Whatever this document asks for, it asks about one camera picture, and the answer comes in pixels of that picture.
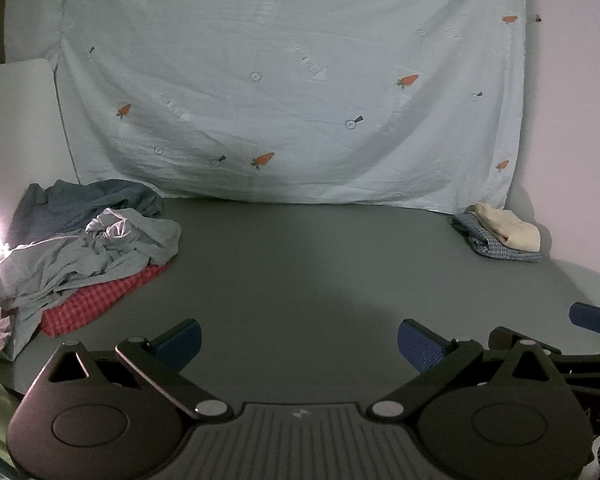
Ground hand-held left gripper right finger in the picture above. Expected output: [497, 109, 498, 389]
[372, 318, 569, 421]

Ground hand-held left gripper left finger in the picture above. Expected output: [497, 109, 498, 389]
[30, 318, 229, 419]

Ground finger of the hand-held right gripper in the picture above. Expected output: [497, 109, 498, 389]
[488, 326, 600, 378]
[568, 302, 600, 339]

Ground grey garment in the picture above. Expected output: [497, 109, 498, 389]
[0, 207, 182, 362]

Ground red checked garment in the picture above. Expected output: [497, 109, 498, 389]
[40, 261, 173, 338]

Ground folded blue plaid garment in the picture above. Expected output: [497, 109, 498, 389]
[451, 211, 543, 263]

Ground folded cream garment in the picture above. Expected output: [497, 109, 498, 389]
[467, 202, 542, 253]

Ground dark blue garment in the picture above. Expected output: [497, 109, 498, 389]
[7, 178, 164, 247]

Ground carrot printed pale sheet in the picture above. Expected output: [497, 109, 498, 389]
[55, 0, 527, 212]

